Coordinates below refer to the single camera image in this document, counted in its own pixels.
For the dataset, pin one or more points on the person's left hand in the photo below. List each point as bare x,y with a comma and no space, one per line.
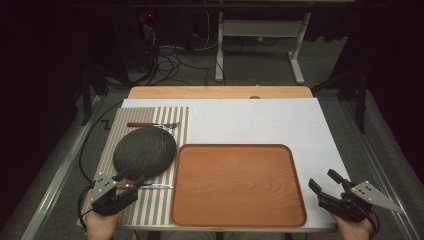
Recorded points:
100,226

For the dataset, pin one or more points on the striped placemat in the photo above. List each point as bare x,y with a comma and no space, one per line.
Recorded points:
153,206

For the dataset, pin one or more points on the white table board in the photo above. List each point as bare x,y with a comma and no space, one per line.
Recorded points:
266,123

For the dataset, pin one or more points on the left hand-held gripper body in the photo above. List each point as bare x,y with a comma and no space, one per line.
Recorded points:
103,196

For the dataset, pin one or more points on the small yellow-green ball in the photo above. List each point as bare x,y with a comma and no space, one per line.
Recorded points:
259,39

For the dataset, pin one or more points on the dark oval plate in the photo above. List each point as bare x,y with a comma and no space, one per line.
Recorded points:
145,151

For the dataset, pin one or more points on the aluminium floor rail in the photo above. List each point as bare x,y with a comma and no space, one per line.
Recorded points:
56,180
383,166

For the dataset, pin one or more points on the brown wooden tray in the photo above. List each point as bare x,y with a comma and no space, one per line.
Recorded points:
238,186

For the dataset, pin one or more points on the person's right hand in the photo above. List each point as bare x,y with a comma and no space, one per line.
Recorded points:
353,230

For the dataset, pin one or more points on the black metal stand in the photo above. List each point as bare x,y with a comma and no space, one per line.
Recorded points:
360,103
87,96

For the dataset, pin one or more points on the white metal desk frame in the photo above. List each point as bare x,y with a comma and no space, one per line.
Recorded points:
260,28

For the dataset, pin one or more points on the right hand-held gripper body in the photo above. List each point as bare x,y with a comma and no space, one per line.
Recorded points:
353,203

